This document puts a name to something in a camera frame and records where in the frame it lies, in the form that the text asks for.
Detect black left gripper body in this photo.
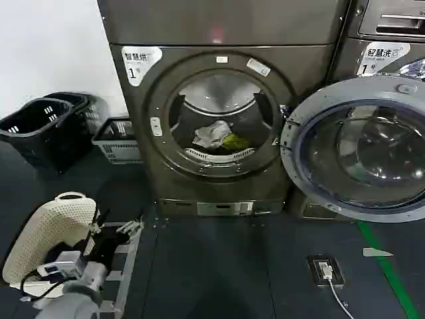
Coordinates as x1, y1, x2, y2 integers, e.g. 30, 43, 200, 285
80, 227, 129, 265

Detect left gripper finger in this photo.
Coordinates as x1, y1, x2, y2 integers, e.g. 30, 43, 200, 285
124, 227, 145, 246
116, 219, 145, 234

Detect dark clothes in basket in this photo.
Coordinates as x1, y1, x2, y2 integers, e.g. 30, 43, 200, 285
44, 241, 80, 264

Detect white perforated laundry basket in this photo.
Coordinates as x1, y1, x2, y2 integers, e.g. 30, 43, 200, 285
1, 191, 100, 290

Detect grey plastic crate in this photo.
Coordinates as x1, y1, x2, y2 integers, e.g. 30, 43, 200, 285
90, 118, 144, 165

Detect large black plastic basket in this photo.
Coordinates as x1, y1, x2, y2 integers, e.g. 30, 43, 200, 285
0, 98, 81, 175

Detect green garment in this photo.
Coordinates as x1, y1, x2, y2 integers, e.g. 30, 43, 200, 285
221, 133, 251, 153

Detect white plug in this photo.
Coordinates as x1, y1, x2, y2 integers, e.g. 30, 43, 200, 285
317, 262, 333, 280

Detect black floor socket box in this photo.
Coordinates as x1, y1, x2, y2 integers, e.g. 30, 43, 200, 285
306, 255, 345, 288

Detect grey dryer with round opening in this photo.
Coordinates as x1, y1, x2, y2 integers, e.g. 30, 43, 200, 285
108, 42, 337, 219

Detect round glass dryer door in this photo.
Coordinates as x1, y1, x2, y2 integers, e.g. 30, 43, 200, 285
280, 76, 425, 224

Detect green floor tape line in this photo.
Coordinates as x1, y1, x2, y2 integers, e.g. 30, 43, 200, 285
356, 221, 425, 319

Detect grey metal floor frame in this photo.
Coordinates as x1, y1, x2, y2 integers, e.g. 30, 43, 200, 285
94, 221, 144, 319

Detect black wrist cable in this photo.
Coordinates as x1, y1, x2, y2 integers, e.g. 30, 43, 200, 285
94, 207, 112, 233

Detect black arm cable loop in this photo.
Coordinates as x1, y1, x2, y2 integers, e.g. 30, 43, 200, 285
19, 266, 72, 304

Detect white power cable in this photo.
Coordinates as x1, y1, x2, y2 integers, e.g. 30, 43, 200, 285
326, 277, 353, 319

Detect grey washer with drawer handle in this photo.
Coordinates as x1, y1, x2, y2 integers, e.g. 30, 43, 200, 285
327, 0, 425, 221

